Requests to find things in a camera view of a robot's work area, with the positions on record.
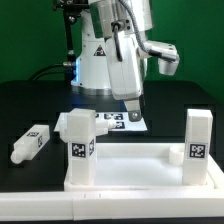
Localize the white marker sheet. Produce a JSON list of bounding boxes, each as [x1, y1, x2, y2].
[[54, 112, 147, 132]]

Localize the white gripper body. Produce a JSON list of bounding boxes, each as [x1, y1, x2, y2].
[[105, 33, 143, 100]]

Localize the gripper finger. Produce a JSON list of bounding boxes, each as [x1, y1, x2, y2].
[[125, 99, 142, 122]]

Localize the black cable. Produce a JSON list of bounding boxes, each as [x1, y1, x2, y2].
[[29, 61, 77, 82]]

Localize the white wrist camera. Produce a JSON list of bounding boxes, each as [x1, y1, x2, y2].
[[145, 41, 180, 76]]

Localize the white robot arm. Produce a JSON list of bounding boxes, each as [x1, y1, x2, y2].
[[71, 0, 152, 122]]

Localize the white desk top tray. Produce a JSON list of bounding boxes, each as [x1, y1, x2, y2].
[[64, 143, 215, 191]]

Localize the black camera stand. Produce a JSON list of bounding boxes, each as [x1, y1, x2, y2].
[[52, 0, 89, 62]]

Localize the white L-shaped fence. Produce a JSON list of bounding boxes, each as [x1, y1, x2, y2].
[[0, 158, 224, 221]]

